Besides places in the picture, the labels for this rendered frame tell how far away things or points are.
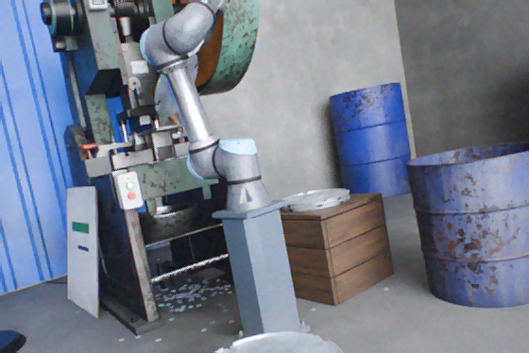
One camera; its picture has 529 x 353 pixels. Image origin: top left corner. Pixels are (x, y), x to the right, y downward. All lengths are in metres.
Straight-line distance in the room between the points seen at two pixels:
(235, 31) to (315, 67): 2.33
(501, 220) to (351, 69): 3.22
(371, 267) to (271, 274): 0.57
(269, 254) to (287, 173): 2.56
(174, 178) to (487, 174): 1.17
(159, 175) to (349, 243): 0.82
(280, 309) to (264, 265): 0.16
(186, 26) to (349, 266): 1.05
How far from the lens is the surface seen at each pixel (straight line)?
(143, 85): 2.13
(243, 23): 2.10
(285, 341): 1.02
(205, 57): 2.35
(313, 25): 4.43
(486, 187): 1.59
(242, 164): 1.45
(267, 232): 1.47
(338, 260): 1.78
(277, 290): 1.52
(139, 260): 1.87
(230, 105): 3.75
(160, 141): 2.02
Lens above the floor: 0.68
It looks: 6 degrees down
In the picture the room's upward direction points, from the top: 11 degrees counter-clockwise
